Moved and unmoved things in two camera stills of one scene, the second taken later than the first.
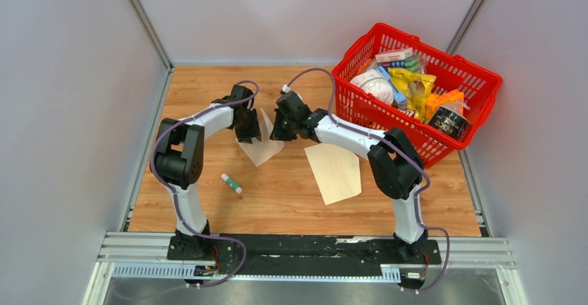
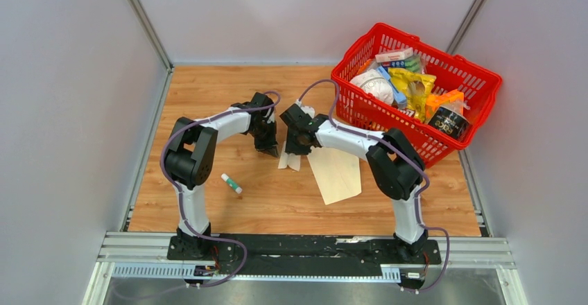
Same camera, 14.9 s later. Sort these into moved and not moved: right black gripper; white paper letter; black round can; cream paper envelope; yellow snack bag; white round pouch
Moved: white paper letter; right black gripper
Not moved: cream paper envelope; black round can; white round pouch; yellow snack bag
